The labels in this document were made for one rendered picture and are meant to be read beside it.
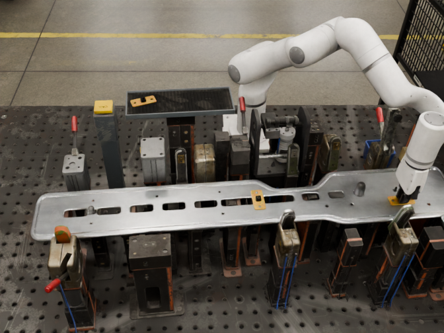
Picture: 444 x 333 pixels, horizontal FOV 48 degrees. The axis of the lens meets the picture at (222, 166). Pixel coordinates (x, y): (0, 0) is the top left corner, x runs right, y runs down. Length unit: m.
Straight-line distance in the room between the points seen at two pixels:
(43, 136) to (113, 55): 1.95
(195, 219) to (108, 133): 0.46
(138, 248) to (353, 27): 0.88
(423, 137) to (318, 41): 0.43
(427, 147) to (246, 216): 0.57
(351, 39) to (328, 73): 2.60
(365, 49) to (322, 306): 0.85
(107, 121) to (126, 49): 2.60
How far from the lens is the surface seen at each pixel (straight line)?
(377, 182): 1.77
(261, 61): 1.84
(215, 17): 4.77
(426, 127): 1.48
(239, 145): 1.68
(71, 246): 1.46
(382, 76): 1.50
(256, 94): 2.02
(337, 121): 2.47
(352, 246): 1.57
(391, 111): 1.72
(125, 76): 3.97
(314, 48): 1.59
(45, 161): 2.27
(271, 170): 1.77
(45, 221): 1.62
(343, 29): 1.53
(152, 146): 1.64
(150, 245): 1.46
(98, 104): 1.75
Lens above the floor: 2.20
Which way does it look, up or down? 44 degrees down
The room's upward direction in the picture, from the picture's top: 2 degrees clockwise
